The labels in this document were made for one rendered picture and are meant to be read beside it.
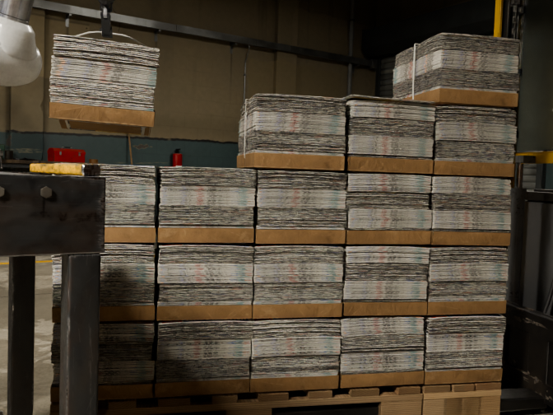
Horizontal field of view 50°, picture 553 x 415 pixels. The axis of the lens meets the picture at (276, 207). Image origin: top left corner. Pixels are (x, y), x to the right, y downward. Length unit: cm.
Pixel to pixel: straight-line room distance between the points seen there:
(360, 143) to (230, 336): 71
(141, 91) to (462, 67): 102
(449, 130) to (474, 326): 66
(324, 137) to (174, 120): 728
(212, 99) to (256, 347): 768
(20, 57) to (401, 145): 124
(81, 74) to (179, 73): 742
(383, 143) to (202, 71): 754
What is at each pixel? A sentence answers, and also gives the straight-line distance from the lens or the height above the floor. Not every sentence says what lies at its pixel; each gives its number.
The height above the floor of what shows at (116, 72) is 109.
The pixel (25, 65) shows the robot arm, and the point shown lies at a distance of 211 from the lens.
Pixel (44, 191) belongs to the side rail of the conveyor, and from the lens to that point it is 94.
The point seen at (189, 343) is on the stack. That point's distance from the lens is 183.
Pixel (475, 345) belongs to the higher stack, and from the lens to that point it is 213.
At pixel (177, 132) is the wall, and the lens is 904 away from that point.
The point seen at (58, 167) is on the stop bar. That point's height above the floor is 81.
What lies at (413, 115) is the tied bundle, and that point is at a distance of 195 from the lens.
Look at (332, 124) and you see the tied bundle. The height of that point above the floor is 98.
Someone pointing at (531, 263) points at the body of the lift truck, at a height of 48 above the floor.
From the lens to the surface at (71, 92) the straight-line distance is 176.
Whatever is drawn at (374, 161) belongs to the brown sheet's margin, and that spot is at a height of 87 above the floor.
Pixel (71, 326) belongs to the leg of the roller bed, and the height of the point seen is 57.
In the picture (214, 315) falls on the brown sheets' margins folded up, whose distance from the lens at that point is 181.
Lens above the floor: 81
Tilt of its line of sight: 3 degrees down
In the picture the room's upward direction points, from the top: 2 degrees clockwise
